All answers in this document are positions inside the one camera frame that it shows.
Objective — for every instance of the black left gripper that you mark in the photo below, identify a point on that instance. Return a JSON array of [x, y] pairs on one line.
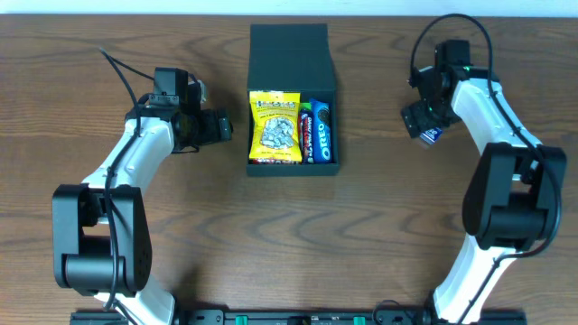
[[224, 126]]

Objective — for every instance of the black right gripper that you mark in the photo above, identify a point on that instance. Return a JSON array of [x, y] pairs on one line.
[[414, 118]]

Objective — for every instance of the blue Eclipse mint pack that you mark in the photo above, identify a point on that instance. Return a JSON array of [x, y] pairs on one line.
[[430, 137]]

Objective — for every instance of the red Hacks candy bag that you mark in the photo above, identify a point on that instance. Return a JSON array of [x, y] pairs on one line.
[[273, 161]]

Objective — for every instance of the yellow seed snack bag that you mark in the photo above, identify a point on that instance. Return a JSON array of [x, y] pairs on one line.
[[275, 135]]

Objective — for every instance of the purple Dairy Milk bar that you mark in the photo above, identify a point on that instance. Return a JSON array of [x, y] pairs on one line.
[[306, 136]]

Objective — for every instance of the blue Oreo cookie pack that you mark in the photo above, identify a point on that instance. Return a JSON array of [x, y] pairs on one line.
[[321, 131]]

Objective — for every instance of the dark green box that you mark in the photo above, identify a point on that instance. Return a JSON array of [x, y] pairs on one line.
[[295, 58]]

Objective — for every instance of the green Haribo worms bag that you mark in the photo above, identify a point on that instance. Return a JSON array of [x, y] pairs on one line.
[[305, 106]]

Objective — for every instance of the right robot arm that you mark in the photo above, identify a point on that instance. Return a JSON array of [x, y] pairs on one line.
[[513, 197]]

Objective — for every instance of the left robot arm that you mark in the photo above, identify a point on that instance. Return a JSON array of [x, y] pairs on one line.
[[101, 241]]

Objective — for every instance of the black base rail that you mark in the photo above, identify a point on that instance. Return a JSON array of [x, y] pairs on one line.
[[388, 316]]

